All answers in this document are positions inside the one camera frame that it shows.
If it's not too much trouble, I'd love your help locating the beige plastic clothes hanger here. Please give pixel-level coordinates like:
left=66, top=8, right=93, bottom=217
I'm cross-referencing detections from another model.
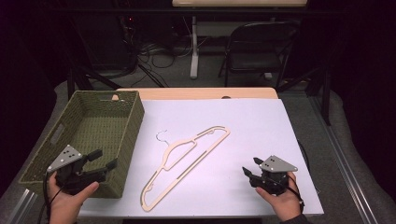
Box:
left=139, top=125, right=232, bottom=213

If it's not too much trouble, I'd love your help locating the bundle of floor cables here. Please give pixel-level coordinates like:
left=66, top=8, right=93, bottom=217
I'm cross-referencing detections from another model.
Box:
left=118, top=17, right=206, bottom=89

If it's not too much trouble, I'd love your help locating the person's left hand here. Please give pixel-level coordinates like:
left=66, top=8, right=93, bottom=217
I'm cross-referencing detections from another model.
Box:
left=48, top=172, right=100, bottom=224

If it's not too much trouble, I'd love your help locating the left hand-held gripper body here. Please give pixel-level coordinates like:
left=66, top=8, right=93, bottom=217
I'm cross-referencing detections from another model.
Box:
left=46, top=144, right=107, bottom=196

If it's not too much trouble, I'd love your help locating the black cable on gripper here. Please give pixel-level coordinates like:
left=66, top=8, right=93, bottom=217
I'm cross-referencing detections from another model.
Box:
left=267, top=173, right=306, bottom=216
left=36, top=171, right=64, bottom=224

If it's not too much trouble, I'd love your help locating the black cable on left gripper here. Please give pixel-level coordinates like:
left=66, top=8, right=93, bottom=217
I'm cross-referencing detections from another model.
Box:
left=36, top=171, right=64, bottom=224

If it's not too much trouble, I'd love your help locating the black folding chair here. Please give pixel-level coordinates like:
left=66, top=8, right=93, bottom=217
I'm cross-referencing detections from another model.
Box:
left=218, top=21, right=302, bottom=90

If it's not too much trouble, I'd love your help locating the person's right hand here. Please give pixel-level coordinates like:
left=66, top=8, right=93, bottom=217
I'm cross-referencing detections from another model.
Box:
left=255, top=171, right=304, bottom=222

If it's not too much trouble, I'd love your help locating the black metal stand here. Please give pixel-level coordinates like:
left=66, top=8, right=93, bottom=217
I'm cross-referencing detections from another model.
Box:
left=66, top=18, right=123, bottom=101
left=276, top=31, right=332, bottom=127

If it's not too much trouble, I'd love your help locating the light wooden table top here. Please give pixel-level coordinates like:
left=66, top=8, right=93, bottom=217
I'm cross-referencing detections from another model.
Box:
left=111, top=87, right=279, bottom=102

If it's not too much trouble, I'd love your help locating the white table leg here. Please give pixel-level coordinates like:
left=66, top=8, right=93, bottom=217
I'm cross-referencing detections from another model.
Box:
left=190, top=15, right=200, bottom=80

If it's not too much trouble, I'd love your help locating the person's right sleeve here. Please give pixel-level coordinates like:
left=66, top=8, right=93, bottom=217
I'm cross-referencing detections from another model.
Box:
left=278, top=213, right=316, bottom=224

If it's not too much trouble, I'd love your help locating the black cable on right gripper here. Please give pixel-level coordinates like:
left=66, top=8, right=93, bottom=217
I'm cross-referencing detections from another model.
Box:
left=267, top=173, right=306, bottom=216

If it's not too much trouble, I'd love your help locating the white paper sheet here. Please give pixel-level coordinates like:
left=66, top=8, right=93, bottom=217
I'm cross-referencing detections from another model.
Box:
left=78, top=98, right=325, bottom=218

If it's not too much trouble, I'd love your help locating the green woven basket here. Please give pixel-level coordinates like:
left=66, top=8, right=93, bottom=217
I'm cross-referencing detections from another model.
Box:
left=18, top=90, right=146, bottom=200

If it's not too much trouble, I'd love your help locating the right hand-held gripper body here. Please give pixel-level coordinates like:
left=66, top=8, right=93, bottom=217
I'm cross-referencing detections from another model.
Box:
left=248, top=155, right=299, bottom=196

